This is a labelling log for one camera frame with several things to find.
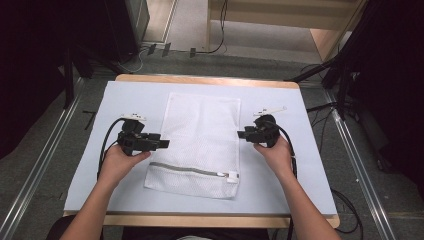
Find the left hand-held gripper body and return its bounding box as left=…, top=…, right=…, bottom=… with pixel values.
left=116, top=112, right=163, bottom=157

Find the person's left hand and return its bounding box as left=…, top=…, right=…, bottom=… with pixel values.
left=98, top=143, right=152, bottom=188

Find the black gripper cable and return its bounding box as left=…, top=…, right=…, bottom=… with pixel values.
left=265, top=119, right=298, bottom=178
left=96, top=116, right=127, bottom=181

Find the aluminium floor rail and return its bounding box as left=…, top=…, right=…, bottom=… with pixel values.
left=0, top=77, right=85, bottom=240
left=323, top=89, right=398, bottom=240

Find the black floor cable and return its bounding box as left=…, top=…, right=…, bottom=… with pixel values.
left=329, top=187, right=364, bottom=235

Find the white floor cable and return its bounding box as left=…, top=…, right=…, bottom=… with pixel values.
left=117, top=46, right=149, bottom=74

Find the person's dark clothing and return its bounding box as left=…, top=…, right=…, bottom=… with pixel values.
left=45, top=214, right=272, bottom=240

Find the white mesh laundry bag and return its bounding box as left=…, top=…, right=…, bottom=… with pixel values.
left=143, top=92, right=242, bottom=201

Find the grey cabinet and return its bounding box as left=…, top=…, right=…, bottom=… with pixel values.
left=125, top=0, right=151, bottom=51

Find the black curtain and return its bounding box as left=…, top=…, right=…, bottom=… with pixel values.
left=0, top=0, right=129, bottom=160
left=336, top=0, right=424, bottom=193

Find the black hanging cable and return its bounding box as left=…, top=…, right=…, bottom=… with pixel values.
left=195, top=0, right=230, bottom=55

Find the black metal stand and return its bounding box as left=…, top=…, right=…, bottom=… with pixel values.
left=284, top=54, right=356, bottom=121

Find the wooden table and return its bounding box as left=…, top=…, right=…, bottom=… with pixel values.
left=62, top=73, right=341, bottom=230

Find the person's right hand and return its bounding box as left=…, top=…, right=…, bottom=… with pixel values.
left=253, top=135, right=295, bottom=179

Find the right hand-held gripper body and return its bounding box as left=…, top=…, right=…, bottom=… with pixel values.
left=245, top=106, right=288, bottom=149

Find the pale blue table mat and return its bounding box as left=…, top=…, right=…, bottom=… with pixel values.
left=63, top=80, right=338, bottom=216

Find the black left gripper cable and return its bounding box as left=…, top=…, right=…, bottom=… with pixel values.
left=96, top=116, right=127, bottom=181

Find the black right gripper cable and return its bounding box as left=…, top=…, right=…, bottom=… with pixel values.
left=265, top=119, right=298, bottom=178

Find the light wooden frame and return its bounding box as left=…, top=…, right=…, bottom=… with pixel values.
left=205, top=0, right=368, bottom=63

